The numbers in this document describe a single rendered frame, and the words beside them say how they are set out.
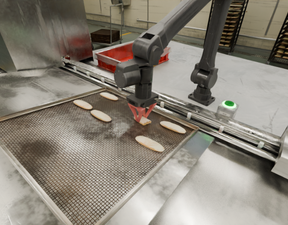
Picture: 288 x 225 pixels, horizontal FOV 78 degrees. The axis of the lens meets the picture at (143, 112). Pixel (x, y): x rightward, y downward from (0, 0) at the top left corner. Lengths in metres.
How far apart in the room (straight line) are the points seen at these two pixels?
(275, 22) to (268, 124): 4.22
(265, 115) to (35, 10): 1.30
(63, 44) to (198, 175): 1.11
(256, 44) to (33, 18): 4.68
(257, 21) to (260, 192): 4.64
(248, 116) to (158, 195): 0.65
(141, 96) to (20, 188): 0.39
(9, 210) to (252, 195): 0.61
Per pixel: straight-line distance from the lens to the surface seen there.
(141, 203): 0.43
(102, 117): 0.66
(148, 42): 0.54
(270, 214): 0.65
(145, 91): 0.58
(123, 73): 0.51
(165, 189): 0.46
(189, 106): 0.85
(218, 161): 0.70
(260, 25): 5.11
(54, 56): 1.33
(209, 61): 0.87
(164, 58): 1.44
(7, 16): 1.21
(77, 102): 0.78
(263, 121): 0.97
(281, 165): 0.69
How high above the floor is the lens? 1.33
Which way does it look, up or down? 36 degrees down
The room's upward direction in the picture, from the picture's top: straight up
